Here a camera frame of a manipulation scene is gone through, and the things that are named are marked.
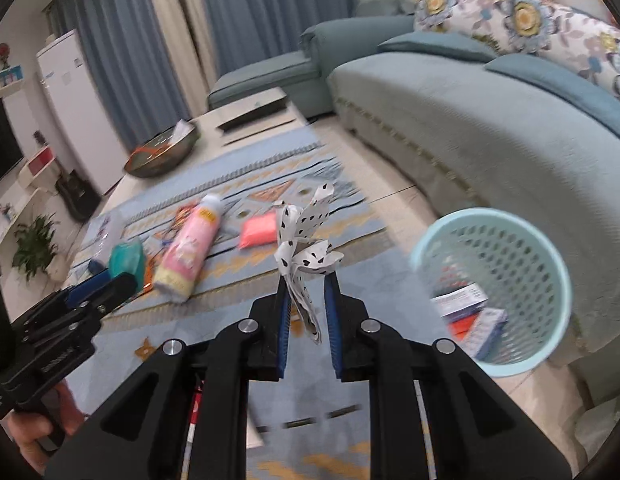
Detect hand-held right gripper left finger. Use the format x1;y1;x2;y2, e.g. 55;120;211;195
45;275;294;480

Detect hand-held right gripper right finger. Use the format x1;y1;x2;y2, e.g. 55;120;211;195
323;274;574;480

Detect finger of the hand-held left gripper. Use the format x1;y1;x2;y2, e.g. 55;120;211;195
77;274;139;317
64;271;116;308

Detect white black-spotted paper wrapper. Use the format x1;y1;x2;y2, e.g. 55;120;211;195
272;183;346;346

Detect light blue plastic basket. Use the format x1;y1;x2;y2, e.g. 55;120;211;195
409;208;574;379

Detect person's left hand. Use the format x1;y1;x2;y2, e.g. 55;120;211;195
0;381;87;476

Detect teal tissue packet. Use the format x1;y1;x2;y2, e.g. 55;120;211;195
108;241;146;293

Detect orange snack wrapper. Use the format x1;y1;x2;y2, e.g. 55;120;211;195
142;254;164;292

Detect clear plastic bag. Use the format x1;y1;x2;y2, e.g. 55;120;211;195
81;211;127;257

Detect green potted plant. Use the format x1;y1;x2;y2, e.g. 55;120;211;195
12;214;61;282

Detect pink spray bottle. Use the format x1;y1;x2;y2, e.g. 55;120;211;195
154;194;225;306

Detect black guitar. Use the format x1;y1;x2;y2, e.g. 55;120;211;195
55;169;101;222

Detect red orange snack packet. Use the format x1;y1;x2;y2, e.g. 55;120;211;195
166;204;201;242

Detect pink soft packet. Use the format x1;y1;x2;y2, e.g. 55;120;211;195
238;211;280;251

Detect white television cabinet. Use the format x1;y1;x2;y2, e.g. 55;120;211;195
0;79;73;281

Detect white cardboard box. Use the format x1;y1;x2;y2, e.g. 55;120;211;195
432;283;489;319

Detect dark metal bowl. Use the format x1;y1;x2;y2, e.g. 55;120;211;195
123;122;201;179

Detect red storage box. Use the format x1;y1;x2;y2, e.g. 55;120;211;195
28;145;56;176

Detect boxes inside wastebasket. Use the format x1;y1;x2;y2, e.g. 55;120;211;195
460;307;509;361

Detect blue patterned rug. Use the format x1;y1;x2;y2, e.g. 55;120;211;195
65;122;491;480

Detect black television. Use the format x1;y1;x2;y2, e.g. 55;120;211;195
0;97;25;197

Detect white coffee table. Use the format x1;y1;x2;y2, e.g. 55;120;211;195
97;99;317;222

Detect white refrigerator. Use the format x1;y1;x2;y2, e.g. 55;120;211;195
36;30;131;197

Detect black flat tray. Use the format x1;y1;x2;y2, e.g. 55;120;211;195
214;87;289;131

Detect teal fabric sofa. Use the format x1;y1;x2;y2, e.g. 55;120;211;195
207;0;620;403

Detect blue curtain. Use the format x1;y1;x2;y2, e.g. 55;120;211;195
47;0;192;152
192;0;359;82

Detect beige curtain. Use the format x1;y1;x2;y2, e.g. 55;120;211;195
147;0;222;83

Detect blue cushion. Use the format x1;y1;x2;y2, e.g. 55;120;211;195
377;31;499;64
485;54;620;134

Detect floral cushion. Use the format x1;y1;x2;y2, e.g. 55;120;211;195
414;0;620;117

